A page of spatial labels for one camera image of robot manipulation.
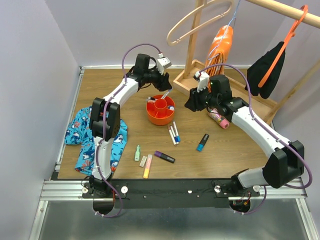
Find white dark blue marker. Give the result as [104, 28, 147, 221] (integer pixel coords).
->
[169, 125, 178, 146]

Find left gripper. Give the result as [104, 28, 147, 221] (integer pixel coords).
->
[143, 64, 173, 92]

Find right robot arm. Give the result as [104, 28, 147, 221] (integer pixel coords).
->
[184, 71, 304, 196]

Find wooden clothes rack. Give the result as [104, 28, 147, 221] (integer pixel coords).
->
[172, 0, 320, 128]

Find pink yellow highlighter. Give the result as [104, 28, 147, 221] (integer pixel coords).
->
[142, 154, 153, 179]

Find orange folded cloth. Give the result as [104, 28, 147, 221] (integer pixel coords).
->
[204, 24, 235, 76]

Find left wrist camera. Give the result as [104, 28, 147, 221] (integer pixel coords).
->
[156, 57, 172, 75]

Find black purple highlighter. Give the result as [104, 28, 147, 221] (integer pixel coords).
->
[154, 150, 176, 164]

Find orange plastic hanger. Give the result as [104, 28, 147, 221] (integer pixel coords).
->
[258, 5, 309, 88]

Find white grey marker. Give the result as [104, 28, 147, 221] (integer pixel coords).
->
[146, 97, 157, 104]

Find pink crayon tube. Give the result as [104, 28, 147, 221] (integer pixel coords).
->
[208, 108, 230, 129]

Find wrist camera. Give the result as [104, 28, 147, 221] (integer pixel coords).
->
[156, 57, 172, 75]
[194, 71, 210, 93]

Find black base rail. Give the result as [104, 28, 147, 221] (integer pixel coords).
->
[82, 178, 260, 209]

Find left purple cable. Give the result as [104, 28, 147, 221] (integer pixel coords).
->
[93, 43, 165, 218]

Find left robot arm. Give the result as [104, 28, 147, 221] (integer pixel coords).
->
[82, 53, 172, 198]

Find black blue highlighter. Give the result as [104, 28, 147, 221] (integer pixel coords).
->
[196, 133, 210, 152]

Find orange round desk organizer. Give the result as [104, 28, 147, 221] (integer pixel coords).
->
[146, 95, 176, 126]

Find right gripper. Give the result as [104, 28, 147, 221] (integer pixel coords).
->
[184, 83, 220, 112]

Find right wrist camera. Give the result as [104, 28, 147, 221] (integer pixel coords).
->
[194, 71, 210, 93]

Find black garment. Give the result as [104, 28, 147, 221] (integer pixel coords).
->
[247, 41, 286, 99]

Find white purple marker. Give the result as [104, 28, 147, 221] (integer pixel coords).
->
[161, 88, 173, 99]

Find blue shark print shorts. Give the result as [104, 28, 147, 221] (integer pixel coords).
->
[64, 106, 128, 176]

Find blue wire hanger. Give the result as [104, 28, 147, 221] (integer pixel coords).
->
[207, 0, 241, 64]

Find white brown marker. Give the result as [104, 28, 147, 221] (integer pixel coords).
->
[167, 125, 177, 146]

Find grey eraser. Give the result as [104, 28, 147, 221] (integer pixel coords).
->
[139, 155, 147, 168]

